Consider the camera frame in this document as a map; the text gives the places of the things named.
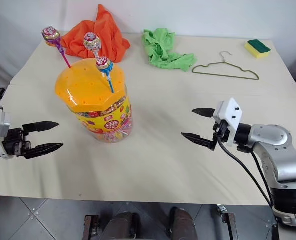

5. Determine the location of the orange cloth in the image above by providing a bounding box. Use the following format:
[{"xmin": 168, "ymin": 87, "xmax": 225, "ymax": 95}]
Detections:
[{"xmin": 60, "ymin": 4, "xmax": 131, "ymax": 64}]

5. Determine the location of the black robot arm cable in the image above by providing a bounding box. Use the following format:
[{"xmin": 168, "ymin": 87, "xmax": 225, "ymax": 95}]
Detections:
[
  {"xmin": 249, "ymin": 148, "xmax": 273, "ymax": 201},
  {"xmin": 217, "ymin": 139, "xmax": 275, "ymax": 210}
]

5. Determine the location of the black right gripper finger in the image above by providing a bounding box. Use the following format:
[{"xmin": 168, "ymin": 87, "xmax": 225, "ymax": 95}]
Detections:
[
  {"xmin": 180, "ymin": 132, "xmax": 217, "ymax": 151},
  {"xmin": 191, "ymin": 107, "xmax": 216, "ymax": 119}
]

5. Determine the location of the lollipop with white stick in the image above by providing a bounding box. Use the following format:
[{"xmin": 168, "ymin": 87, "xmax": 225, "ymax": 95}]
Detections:
[{"xmin": 83, "ymin": 32, "xmax": 102, "ymax": 61}]

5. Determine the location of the yellow and green sponge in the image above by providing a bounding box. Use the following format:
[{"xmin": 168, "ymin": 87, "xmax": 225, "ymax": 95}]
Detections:
[{"xmin": 243, "ymin": 39, "xmax": 272, "ymax": 60}]

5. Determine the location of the thin olive wire hanger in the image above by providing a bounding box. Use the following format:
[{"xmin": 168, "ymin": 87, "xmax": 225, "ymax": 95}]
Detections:
[{"xmin": 191, "ymin": 51, "xmax": 260, "ymax": 82}]

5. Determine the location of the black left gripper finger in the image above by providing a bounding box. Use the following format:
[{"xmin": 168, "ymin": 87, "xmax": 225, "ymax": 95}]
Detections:
[
  {"xmin": 24, "ymin": 142, "xmax": 64, "ymax": 161},
  {"xmin": 22, "ymin": 120, "xmax": 60, "ymax": 137}
]

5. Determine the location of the orange plastic lollipop jar lid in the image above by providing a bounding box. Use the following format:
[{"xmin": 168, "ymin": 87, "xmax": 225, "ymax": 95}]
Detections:
[{"xmin": 54, "ymin": 57, "xmax": 127, "ymax": 113}]

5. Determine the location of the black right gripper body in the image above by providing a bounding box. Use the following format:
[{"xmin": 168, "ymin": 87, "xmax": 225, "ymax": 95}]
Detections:
[{"xmin": 212, "ymin": 119, "xmax": 230, "ymax": 151}]

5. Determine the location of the rusty metal frame bar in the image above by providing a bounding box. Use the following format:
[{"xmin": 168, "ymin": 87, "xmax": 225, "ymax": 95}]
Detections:
[{"xmin": 217, "ymin": 204, "xmax": 239, "ymax": 240}]

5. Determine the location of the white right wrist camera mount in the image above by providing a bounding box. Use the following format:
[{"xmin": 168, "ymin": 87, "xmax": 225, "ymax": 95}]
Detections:
[{"xmin": 212, "ymin": 97, "xmax": 244, "ymax": 147}]

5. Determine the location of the lollipop with purple stick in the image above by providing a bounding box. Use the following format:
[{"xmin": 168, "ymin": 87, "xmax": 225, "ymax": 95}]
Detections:
[{"xmin": 41, "ymin": 25, "xmax": 72, "ymax": 69}]

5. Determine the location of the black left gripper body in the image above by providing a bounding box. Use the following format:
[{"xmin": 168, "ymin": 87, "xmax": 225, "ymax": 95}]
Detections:
[{"xmin": 2, "ymin": 127, "xmax": 32, "ymax": 158}]

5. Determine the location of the lollipop with blue stick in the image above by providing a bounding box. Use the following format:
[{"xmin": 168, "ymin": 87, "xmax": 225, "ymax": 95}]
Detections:
[{"xmin": 95, "ymin": 56, "xmax": 115, "ymax": 94}]

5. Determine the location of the clear plastic lollipop jar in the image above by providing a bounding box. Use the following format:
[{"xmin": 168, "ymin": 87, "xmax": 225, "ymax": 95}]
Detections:
[{"xmin": 75, "ymin": 88, "xmax": 134, "ymax": 144}]

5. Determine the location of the green cloth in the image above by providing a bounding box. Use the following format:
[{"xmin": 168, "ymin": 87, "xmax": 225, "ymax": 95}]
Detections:
[{"xmin": 141, "ymin": 27, "xmax": 197, "ymax": 74}]

